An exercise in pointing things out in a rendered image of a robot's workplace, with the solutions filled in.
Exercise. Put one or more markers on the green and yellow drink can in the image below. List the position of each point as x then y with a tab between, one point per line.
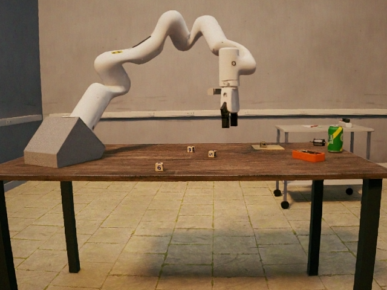
335	138

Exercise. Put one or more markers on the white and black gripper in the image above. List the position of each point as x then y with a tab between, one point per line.
229	105

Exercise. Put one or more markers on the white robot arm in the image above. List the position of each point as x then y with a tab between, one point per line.
234	60

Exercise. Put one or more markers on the beige square mat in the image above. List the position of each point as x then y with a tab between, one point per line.
268	147

